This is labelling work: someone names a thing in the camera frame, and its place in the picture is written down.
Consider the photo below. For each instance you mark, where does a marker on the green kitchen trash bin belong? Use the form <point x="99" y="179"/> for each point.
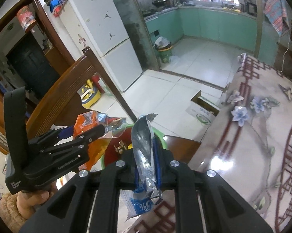
<point x="164" y="47"/>

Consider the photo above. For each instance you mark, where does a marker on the white two-door refrigerator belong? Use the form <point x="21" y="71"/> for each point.
<point x="97" y="24"/>

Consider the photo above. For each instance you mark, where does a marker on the left hand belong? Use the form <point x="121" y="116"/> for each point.
<point x="27" y="201"/>

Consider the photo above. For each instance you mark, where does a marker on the cardboard box on floor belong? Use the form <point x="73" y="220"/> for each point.
<point x="201" y="108"/>

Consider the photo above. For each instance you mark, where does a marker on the orange plastic snack bag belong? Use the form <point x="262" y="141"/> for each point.
<point x="114" y="127"/>

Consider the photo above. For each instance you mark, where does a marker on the yellow toy on floor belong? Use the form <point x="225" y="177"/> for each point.
<point x="90" y="94"/>

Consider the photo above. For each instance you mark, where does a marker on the blue white sachet wrapper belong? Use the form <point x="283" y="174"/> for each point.
<point x="147" y="183"/>

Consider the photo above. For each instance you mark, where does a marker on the plaid hanging cloth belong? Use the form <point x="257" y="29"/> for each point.
<point x="276" y="13"/>

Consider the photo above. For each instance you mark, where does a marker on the green red trash basin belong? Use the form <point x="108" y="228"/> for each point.
<point x="111" y="155"/>

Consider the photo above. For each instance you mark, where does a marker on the teal kitchen cabinets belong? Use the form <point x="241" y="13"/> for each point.
<point x="223" y="26"/>

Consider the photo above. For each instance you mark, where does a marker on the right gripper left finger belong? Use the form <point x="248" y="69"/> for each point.
<point x="88" y="202"/>

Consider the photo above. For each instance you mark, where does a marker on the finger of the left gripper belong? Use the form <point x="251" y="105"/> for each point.
<point x="52" y="137"/>
<point x="80" y="142"/>

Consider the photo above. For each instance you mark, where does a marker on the gold foil wrapper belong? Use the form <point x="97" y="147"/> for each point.
<point x="121" y="147"/>

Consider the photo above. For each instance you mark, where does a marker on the wooden dining chair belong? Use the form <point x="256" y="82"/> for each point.
<point x="61" y="105"/>

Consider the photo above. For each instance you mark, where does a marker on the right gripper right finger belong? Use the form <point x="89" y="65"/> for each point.
<point x="204" y="202"/>

